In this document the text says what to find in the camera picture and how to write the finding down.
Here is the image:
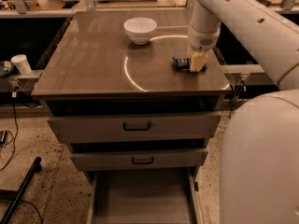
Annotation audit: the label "black cable left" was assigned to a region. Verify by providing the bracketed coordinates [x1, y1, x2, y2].
[0, 91, 20, 172]

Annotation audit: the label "top grey drawer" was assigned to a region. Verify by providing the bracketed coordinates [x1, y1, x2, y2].
[49, 112, 221, 144]

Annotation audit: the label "blue rxbar blueberry wrapper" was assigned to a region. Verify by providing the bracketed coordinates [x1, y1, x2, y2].
[172, 56, 208, 73]

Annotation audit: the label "black power cable right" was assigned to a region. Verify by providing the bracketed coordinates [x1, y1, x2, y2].
[228, 81, 247, 119]

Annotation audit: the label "white paper cup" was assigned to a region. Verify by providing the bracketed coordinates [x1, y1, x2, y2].
[11, 54, 32, 75]

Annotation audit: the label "bottom grey open drawer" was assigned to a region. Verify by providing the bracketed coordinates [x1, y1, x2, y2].
[87, 168, 202, 224]

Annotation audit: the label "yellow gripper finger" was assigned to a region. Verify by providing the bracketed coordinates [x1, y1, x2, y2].
[190, 51, 208, 72]

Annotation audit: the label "middle grey drawer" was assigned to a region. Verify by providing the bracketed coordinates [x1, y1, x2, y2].
[70, 148, 208, 171]

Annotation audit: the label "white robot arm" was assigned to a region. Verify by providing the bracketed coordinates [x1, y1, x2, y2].
[191, 0, 299, 224]

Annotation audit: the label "black pole on floor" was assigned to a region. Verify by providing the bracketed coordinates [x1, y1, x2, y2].
[0, 157, 41, 224]

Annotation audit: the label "white ceramic bowl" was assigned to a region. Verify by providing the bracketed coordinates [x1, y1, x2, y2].
[123, 17, 157, 45]

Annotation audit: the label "grey drawer cabinet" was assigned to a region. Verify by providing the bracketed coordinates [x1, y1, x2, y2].
[31, 8, 232, 224]

